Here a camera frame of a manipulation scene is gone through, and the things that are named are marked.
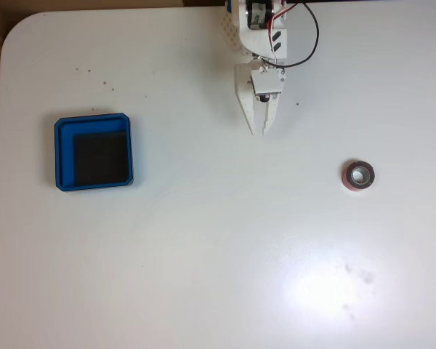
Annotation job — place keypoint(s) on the red tape roll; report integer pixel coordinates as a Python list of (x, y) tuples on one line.
[(370, 176)]

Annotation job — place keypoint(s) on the blue square box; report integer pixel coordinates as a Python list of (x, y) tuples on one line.
[(63, 160)]

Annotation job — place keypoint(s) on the white camera box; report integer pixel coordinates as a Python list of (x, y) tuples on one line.
[(267, 81)]

